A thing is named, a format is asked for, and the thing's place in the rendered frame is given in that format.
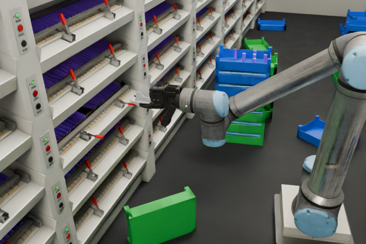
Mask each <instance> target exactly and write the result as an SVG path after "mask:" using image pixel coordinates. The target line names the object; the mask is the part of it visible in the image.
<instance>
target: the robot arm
mask: <svg viewBox="0 0 366 244"><path fill-rule="evenodd" d="M338 71H340V72H339V75H338V79H337V86H336V88H335V92H334V95H333V99H332V103H331V106H330V110H329V113H328V116H327V120H326V123H325V127H324V130H323V133H322V136H321V140H320V144H319V147H318V151H317V153H316V155H312V156H309V157H307V158H306V159H305V161H304V164H303V168H302V174H301V181H300V186H299V191H298V194H297V195H296V197H295V198H294V199H293V201H292V204H291V212H292V214H293V216H294V222H295V226H296V227H297V228H298V229H299V230H300V231H302V232H303V233H304V234H306V235H308V236H311V237H316V238H320V237H321V238H325V237H329V236H332V235H333V234H334V233H335V232H336V230H337V226H338V214H339V211H340V208H341V205H342V203H343V200H344V193H343V191H342V189H341V187H342V185H343V182H344V179H345V176H346V173H347V170H348V168H349V165H350V162H351V159H352V157H353V153H354V151H355V148H356V145H357V142H358V140H359V137H360V134H361V132H362V128H363V126H364V123H365V120H366V32H354V33H350V34H346V35H343V36H341V37H339V38H337V39H335V40H333V41H331V44H330V46H329V48H327V49H325V50H323V51H321V52H319V53H317V54H315V55H313V56H311V57H309V58H307V59H305V60H303V61H301V62H300V63H298V64H296V65H294V66H292V67H290V68H288V69H286V70H284V71H282V72H280V73H278V74H276V75H274V76H272V77H270V78H268V79H266V80H264V81H262V82H260V83H258V84H256V85H254V86H252V87H250V88H248V89H246V90H244V91H242V92H240V93H238V94H236V95H234V96H231V97H228V96H227V94H226V93H225V92H222V91H218V90H215V91H213V90H201V89H192V88H184V89H182V86H180V85H173V84H169V82H159V81H157V86H154V87H151V88H150V89H149V88H148V86H146V85H144V86H143V88H142V92H140V91H137V92H136V95H134V97H135V99H130V101H131V102H132V103H134V104H135V105H137V106H140V107H143V108H147V109H163V108H167V107H168V106H169V105H170V106H169V109H168V111H167V113H166V115H164V117H163V118H162V120H161V121H162V122H161V125H162V126H164V127H167V125H169V124H170V123H171V120H172V116H173V114H174V112H175V111H176V109H180V110H181V111H182V112H186V113H194V114H200V122H201V130H202V141H203V143H204V144H205V145H206V146H208V147H220V146H222V145H223V144H224V143H225V140H226V137H225V134H226V131H227V129H228V127H229V125H230V124H231V122H232V121H233V120H236V119H238V118H240V117H242V116H243V115H245V114H247V113H249V112H252V111H254V110H256V109H258V108H260V107H262V106H264V105H267V104H269V103H271V102H273V101H276V100H278V99H280V98H282V97H284V96H286V95H289V94H291V93H293V92H295V91H297V90H299V89H301V88H304V87H306V86H308V85H310V84H312V83H314V82H316V81H319V80H321V79H323V78H325V77H327V76H329V75H332V74H334V73H336V72H338ZM160 83H165V84H166V85H165V86H161V84H160Z"/></svg>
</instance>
